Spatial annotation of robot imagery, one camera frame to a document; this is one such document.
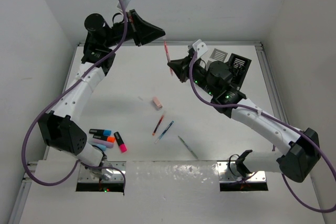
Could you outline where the white slotted organizer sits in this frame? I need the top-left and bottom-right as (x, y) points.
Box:
(202, 48), (228, 70)

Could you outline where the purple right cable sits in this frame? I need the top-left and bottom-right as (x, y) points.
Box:
(189, 50), (336, 213)

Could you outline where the pink pen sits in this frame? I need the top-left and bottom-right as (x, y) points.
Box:
(163, 41), (173, 76)

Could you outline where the black slotted organizer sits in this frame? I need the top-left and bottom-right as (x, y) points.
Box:
(228, 54), (251, 90)

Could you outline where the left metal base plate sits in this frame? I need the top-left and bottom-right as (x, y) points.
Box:
(78, 161), (126, 183)

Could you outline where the metal base plate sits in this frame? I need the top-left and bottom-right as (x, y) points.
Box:
(78, 161), (126, 183)
(217, 161), (267, 184)

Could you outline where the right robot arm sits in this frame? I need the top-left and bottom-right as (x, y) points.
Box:
(167, 55), (321, 183)

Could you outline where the purple highlighter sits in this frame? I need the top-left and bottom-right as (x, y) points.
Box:
(91, 140), (114, 148)

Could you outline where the orange capped highlighter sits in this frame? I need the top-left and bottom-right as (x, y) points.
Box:
(93, 135), (115, 143)

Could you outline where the pink highlighter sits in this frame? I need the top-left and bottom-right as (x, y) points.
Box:
(113, 132), (128, 153)

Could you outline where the blue ink pen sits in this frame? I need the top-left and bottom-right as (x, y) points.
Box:
(154, 121), (174, 144)

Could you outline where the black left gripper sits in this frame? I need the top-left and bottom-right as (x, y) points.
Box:
(103, 9), (164, 48)

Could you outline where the red ink pen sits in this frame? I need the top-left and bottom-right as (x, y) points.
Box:
(152, 111), (166, 136)

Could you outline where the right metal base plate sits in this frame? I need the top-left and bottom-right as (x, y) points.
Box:
(217, 161), (267, 184)

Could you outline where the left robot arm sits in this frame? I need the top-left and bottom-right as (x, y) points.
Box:
(38, 9), (165, 167)

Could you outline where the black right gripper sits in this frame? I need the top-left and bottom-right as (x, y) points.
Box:
(169, 54), (216, 97)

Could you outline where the blue capped highlighter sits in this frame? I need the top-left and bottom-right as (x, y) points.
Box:
(89, 129), (112, 136)

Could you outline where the pink eraser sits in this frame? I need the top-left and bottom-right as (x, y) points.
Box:
(152, 97), (163, 110)

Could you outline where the green pen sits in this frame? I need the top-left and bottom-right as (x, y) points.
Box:
(177, 136), (199, 160)

